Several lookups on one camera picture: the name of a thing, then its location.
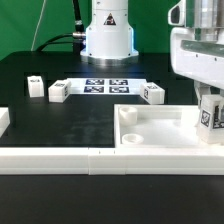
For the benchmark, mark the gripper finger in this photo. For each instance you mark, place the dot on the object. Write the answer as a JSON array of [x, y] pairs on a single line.
[[219, 118], [203, 92]]

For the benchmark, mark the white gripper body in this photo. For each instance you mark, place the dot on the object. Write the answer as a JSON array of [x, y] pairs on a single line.
[[200, 61]]

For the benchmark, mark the white square tabletop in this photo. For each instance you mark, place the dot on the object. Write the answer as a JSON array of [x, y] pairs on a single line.
[[158, 126]]

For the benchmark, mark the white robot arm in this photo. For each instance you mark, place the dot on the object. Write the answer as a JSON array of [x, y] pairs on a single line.
[[122, 29]]

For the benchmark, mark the AprilTag marker sheet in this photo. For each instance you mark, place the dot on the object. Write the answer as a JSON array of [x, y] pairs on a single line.
[[106, 86]]

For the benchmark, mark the white front fence bar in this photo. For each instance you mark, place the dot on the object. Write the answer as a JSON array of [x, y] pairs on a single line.
[[112, 161]]

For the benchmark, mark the white fence bar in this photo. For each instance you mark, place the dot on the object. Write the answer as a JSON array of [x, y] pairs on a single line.
[[112, 161], [4, 119]]

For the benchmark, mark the white left fence bar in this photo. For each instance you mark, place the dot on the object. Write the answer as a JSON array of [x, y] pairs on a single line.
[[4, 119]]

